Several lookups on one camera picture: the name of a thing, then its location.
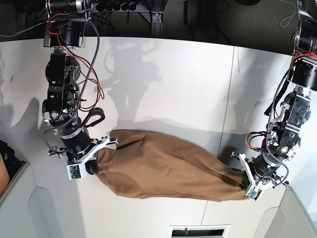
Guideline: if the orange object at left edge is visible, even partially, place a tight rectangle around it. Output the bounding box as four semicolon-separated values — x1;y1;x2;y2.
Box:
0;155;10;195

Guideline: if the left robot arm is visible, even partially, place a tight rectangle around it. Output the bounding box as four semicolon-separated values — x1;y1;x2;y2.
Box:
231;0;317;197

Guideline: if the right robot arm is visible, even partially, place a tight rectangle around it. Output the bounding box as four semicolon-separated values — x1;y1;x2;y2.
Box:
42;0;116;179

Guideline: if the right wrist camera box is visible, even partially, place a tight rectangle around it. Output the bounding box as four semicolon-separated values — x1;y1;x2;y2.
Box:
66;163;87;180

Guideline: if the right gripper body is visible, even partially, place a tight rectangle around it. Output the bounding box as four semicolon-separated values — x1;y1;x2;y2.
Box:
48;128;117;166

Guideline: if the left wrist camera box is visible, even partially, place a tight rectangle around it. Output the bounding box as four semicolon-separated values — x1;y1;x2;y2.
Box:
245;184;262;201

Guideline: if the black power strip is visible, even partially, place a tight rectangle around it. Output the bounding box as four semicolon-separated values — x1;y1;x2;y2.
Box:
96;0;140;12

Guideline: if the black power adapter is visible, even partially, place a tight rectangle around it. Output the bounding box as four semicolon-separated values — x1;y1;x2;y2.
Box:
184;0;199;26

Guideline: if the aluminium frame post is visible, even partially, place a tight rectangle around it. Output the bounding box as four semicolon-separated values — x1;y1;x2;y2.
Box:
150;11;163;38

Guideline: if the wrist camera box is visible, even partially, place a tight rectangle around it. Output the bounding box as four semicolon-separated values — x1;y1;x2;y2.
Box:
66;163;87;180
245;184;262;201

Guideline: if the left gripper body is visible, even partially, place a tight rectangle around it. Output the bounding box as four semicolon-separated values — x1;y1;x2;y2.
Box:
231;152;289;188

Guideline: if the brown t-shirt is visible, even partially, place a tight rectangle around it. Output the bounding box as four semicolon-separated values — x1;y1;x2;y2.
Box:
97;129;246;202

